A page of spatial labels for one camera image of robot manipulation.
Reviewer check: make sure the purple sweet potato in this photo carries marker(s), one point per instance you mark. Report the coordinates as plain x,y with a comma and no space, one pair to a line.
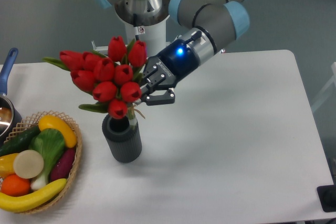
64,165

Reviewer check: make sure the green bok choy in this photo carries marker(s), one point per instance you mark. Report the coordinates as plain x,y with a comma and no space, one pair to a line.
50,144

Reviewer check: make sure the blue handled saucepan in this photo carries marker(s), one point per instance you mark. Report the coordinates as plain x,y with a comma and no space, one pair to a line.
9,115

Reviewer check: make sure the woven wicker basket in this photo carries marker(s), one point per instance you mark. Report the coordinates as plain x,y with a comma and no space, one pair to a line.
33,120

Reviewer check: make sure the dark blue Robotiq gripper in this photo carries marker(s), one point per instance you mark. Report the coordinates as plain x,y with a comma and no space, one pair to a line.
165,70

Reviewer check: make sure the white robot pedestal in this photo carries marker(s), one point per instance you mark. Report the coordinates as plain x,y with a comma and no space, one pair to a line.
154,36

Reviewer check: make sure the white mounting bracket frame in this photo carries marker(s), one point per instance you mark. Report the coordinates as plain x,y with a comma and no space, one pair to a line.
101,49

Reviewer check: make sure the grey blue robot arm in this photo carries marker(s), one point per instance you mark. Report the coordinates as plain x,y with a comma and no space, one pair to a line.
223,21

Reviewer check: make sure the yellow bell pepper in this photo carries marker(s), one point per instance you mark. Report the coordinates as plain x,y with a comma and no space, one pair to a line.
6,164

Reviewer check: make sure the red tulip bouquet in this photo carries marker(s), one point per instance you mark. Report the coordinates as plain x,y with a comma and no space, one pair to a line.
113,79

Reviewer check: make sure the dark grey ribbed vase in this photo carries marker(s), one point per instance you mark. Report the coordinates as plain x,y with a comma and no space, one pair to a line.
123,138

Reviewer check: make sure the black device at edge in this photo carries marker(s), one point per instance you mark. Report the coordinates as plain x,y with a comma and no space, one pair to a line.
327,197

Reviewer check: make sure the yellow banana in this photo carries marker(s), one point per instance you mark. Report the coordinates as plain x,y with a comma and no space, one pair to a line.
32,200

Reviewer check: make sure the beige round slice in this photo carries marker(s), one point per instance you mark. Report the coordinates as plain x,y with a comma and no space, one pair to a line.
28,164

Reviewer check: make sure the orange fruit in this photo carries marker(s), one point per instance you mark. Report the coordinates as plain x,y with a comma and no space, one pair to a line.
15,186

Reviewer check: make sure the dark green cucumber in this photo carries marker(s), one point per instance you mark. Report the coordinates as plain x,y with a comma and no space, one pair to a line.
20,142

